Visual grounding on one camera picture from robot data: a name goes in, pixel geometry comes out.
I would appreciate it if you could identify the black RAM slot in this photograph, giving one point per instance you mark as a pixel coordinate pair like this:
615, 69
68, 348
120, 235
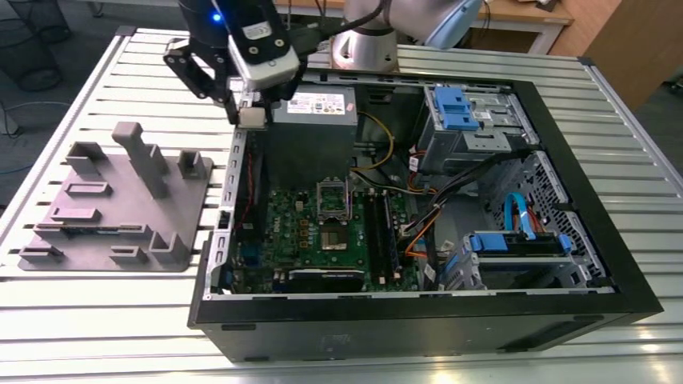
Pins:
389, 236
376, 236
383, 236

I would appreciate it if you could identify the black camera bracket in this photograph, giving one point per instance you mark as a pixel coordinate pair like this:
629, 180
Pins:
264, 46

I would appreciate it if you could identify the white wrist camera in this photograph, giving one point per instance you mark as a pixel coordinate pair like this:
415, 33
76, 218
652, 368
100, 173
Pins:
269, 70

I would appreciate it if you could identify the blue disk carrier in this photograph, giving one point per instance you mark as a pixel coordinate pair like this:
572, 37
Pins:
491, 243
459, 108

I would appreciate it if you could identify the CPU socket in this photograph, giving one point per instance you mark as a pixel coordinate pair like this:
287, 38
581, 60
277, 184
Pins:
336, 238

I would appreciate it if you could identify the black PC case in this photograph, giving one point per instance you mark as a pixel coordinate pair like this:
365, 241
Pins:
427, 320

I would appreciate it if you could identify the CPU with silver top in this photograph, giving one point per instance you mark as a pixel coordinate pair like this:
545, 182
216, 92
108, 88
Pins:
252, 117

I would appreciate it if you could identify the silver disk bay cage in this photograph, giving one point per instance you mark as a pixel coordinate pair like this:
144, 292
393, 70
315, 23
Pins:
491, 140
533, 262

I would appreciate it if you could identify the black graphics card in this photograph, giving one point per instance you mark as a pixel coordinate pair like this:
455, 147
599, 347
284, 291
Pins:
325, 280

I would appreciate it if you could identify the metal locking lever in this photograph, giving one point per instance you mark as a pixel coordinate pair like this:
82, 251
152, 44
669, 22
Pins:
353, 200

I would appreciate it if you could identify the blue port connector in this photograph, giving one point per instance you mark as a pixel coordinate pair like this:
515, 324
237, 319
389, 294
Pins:
251, 256

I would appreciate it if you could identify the green motherboard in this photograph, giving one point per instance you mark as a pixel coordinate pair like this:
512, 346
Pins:
288, 228

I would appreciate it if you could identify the wooden desk white frame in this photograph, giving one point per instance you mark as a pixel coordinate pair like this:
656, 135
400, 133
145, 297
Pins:
533, 16

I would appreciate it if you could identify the grey parts rack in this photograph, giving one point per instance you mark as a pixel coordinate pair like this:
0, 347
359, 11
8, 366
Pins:
106, 200

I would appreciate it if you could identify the grey power supply unit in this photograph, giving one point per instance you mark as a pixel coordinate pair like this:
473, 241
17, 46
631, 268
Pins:
320, 152

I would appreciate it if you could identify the wooden cabinet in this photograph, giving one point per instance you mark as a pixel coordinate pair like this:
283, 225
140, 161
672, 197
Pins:
629, 48

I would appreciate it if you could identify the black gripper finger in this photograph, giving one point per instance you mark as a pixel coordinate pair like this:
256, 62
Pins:
280, 94
231, 110

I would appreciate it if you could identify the RAM stick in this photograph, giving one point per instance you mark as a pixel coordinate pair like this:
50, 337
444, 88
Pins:
96, 230

